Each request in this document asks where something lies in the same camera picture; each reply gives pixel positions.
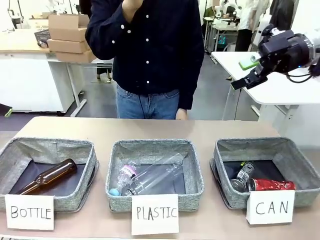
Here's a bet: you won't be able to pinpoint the person in dark shirt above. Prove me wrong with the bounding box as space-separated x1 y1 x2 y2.
84 0 206 120

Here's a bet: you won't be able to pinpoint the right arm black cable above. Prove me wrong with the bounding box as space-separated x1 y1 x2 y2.
285 61 320 84

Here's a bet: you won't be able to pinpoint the black silver drink can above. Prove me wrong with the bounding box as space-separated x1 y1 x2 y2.
229 161 256 193

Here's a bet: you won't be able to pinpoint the grey fabric basket bottle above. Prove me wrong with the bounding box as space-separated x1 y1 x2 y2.
0 136 100 213

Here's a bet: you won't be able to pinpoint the background grey desk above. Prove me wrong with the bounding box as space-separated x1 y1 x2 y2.
203 16 241 55

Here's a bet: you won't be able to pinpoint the brown glass bottle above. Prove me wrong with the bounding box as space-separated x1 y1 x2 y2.
15 158 79 196

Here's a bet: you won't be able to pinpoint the background white robot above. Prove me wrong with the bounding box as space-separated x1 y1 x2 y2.
211 0 237 19

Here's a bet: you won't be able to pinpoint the large white table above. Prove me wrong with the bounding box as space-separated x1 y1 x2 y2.
210 50 320 137

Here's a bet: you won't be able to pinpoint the white paper label BOTTLE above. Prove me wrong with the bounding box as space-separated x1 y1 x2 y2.
4 194 55 231

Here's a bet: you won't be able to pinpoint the background person white shirt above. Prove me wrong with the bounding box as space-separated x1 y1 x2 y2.
234 0 266 53

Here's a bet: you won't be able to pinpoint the white paper label PLASTIC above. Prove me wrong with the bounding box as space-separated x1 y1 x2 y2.
131 193 180 236

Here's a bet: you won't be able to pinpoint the grey fabric basket plastic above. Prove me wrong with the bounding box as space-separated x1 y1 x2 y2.
104 138 205 213

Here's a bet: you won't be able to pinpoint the black plastic crate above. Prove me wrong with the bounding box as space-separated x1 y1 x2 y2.
33 28 51 44

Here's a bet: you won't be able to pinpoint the person's right forearm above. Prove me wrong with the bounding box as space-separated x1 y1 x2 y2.
84 3 141 61

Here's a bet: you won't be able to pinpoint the white plastic crate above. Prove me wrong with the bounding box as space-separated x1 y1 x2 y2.
28 18 50 31

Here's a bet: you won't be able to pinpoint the person's left forearm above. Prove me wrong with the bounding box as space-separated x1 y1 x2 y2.
178 47 206 111

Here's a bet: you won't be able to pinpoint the open cardboard box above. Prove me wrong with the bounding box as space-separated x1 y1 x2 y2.
47 13 91 43

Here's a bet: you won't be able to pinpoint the white paper label CAN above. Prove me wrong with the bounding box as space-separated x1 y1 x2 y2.
245 189 296 225

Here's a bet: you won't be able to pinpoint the flat closed cardboard box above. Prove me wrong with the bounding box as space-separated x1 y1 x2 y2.
55 48 98 64
47 38 90 54

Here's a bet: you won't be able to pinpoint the person's left hand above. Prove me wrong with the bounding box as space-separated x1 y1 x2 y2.
175 108 189 121

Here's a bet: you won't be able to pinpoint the person's right hand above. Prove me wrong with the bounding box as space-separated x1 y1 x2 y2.
121 0 144 12

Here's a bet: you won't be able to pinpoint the grey fabric basket can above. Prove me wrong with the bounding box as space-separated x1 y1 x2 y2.
209 136 320 210

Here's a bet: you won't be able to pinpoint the hanging dark coat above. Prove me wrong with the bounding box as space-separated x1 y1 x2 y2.
268 0 300 32

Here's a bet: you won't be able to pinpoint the clear plastic bottle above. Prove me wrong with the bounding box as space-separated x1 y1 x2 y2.
121 152 188 197

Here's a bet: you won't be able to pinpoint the red drink can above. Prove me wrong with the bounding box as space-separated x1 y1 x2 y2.
248 177 297 193

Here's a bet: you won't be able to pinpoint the wooden top white counter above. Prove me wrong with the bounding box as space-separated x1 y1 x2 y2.
0 28 76 114

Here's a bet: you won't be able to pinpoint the white desk metal legs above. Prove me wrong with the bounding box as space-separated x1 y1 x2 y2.
46 57 114 118

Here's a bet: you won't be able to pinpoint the plastic bottle purple label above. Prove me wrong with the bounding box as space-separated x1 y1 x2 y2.
108 163 139 197

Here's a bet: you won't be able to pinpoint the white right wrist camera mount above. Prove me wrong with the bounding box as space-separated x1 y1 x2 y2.
259 14 286 45

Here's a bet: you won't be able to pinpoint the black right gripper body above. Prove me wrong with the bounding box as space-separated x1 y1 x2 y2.
258 24 311 74

